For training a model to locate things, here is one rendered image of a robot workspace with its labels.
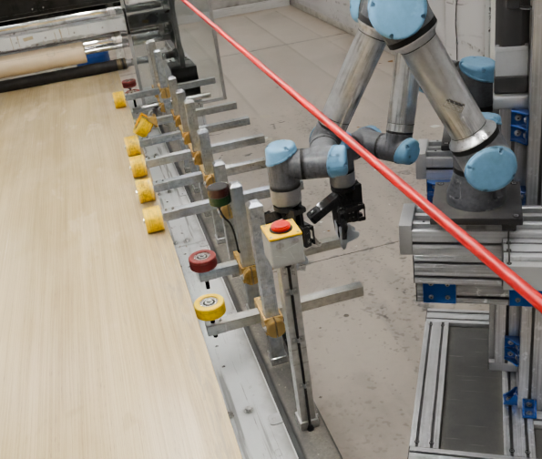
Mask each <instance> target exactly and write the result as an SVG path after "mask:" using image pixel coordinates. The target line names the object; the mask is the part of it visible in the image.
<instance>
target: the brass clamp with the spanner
mask: <svg viewBox="0 0 542 459"><path fill-rule="evenodd" d="M233 256H234V259H235V260H236V261H237V263H238V266H239V274H240V278H241V280H242V281H243V283H247V284H249V285H253V284H256V283H258V277H257V271H256V265H255V264H253V265H250V266H246V267H243V266H242V264H241V262H240V254H239V253H238V251H237V250H236V251H233Z"/></svg>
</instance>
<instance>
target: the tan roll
mask: <svg viewBox="0 0 542 459"><path fill-rule="evenodd" d="M125 47H130V45H129V41H125V42H120V43H115V44H110V45H105V46H96V47H90V48H86V49H84V46H83V42H77V43H72V44H67V45H62V46H52V47H48V48H42V49H37V50H32V51H27V52H22V53H17V54H12V55H7V56H0V79H1V78H6V77H15V76H20V75H24V74H30V73H35V72H39V71H45V70H49V69H54V68H60V67H64V66H73V65H78V64H84V63H86V62H87V56H86V55H90V54H95V53H100V52H105V51H110V50H115V49H120V48H125Z"/></svg>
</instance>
